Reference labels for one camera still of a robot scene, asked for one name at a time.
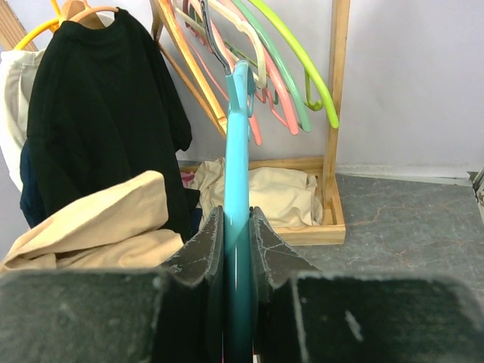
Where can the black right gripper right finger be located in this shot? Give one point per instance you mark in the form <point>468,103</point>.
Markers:
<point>309,315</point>

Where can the turquoise plastic hanger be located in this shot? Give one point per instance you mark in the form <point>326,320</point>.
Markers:
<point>238,288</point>

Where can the cream cloth in rack base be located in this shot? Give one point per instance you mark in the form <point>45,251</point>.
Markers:
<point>286,196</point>

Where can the mint green hanger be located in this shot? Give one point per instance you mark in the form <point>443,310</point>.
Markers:
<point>304,121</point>

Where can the mauve pink crumpled garment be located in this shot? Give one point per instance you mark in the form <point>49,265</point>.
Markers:
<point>186,178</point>

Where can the navy blue t shirt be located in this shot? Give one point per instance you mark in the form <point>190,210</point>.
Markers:
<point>31,203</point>

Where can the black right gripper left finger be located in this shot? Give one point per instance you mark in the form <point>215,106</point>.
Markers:
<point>171,313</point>

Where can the white printed t shirt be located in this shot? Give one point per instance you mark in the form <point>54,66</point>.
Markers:
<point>18,72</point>

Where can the wooden hanger under navy shirt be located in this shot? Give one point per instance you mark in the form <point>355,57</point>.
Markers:
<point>81,12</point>

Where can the beige tan t shirt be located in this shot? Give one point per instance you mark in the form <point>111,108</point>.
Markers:
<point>124,226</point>

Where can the pink plastic hanger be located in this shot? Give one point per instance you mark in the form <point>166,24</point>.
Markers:
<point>218,48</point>
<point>288,105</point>

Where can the wooden hanger with bar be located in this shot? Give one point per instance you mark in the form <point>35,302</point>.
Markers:
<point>163,18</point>

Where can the lime green hanger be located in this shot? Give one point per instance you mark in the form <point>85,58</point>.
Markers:
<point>311,73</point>

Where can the orange plastic hanger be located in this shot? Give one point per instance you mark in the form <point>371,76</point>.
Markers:
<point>52,25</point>

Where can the black t shirt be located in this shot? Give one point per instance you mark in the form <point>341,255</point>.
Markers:
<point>103,110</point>

